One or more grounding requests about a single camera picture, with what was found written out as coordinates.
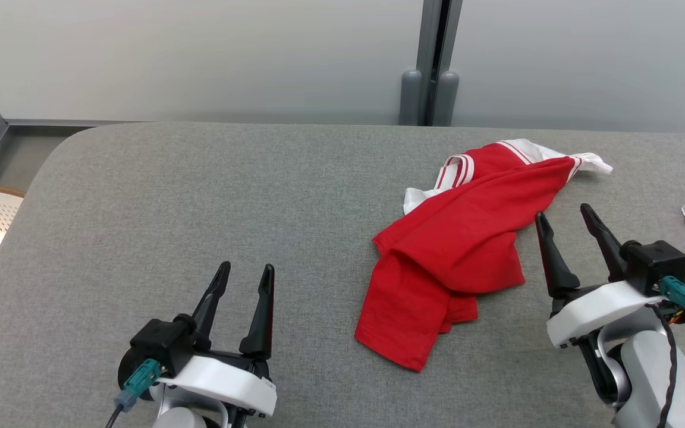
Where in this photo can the red jersey shirt white sleeves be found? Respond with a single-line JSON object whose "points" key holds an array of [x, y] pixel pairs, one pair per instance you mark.
{"points": [[455, 249]]}

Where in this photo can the left camera teal connector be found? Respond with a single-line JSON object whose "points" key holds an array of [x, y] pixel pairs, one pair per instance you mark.
{"points": [[140, 380]]}

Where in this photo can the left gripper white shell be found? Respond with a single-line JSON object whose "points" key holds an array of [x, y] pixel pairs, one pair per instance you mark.
{"points": [[223, 380]]}

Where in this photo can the camera teal connector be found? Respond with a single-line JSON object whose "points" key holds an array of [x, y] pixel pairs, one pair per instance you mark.
{"points": [[681, 294], [140, 380]]}

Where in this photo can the right camera teal connector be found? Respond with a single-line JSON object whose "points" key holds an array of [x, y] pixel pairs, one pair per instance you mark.
{"points": [[681, 294]]}

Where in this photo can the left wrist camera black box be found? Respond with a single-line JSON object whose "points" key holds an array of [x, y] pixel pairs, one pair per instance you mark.
{"points": [[161, 345]]}

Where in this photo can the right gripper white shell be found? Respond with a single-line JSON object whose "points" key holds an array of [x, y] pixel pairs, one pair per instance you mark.
{"points": [[598, 312]]}

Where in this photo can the grey partition post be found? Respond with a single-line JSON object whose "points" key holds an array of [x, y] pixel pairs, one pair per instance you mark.
{"points": [[431, 59]]}

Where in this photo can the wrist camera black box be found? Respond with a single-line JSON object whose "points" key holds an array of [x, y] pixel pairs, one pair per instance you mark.
{"points": [[161, 345], [654, 264]]}

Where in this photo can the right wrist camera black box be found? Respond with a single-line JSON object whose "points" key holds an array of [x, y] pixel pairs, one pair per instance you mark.
{"points": [[654, 264]]}

